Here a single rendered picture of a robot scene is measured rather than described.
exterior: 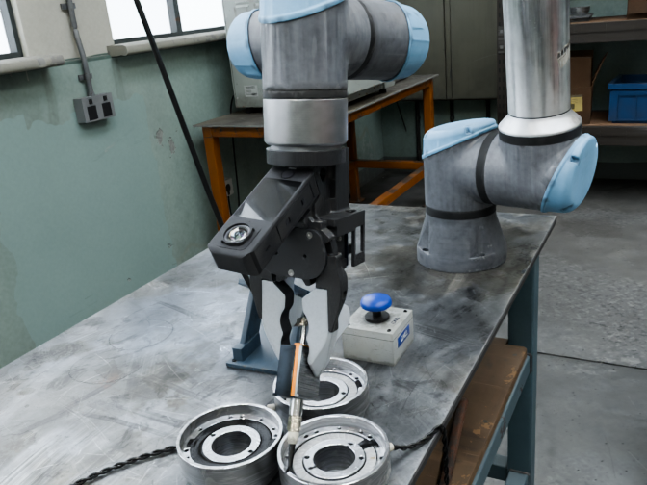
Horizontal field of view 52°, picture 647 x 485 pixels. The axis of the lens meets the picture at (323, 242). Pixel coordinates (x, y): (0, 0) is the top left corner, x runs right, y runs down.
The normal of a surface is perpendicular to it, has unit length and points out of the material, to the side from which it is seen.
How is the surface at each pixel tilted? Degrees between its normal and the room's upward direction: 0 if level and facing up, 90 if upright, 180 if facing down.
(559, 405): 0
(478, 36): 90
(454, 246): 72
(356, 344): 90
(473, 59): 90
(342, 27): 86
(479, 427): 0
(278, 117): 82
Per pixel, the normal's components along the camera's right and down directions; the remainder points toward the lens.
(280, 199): -0.24, -0.73
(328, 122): 0.54, 0.19
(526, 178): -0.63, 0.42
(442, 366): -0.09, -0.94
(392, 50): 0.72, 0.45
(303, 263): -0.49, 0.21
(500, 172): -0.66, 0.18
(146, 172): 0.88, 0.08
